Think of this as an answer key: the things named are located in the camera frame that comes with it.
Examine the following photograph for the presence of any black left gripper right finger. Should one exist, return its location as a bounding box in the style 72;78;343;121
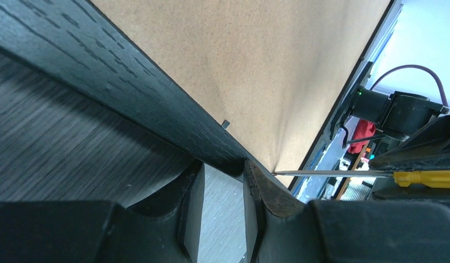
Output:
243;161;450;262

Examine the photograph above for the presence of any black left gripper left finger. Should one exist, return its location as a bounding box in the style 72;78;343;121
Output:
0;161;205;262

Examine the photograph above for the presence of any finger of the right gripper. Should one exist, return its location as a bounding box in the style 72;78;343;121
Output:
369;115;450;171

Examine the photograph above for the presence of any yellow handled screwdriver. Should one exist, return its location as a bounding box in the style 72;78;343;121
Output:
274;170;450;189

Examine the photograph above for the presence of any black picture frame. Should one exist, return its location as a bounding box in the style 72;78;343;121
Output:
0;1;392;174

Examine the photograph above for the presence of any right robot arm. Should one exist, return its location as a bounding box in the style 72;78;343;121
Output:
244;89;450;262

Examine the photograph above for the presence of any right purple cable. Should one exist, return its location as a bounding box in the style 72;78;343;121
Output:
370;64;449;108

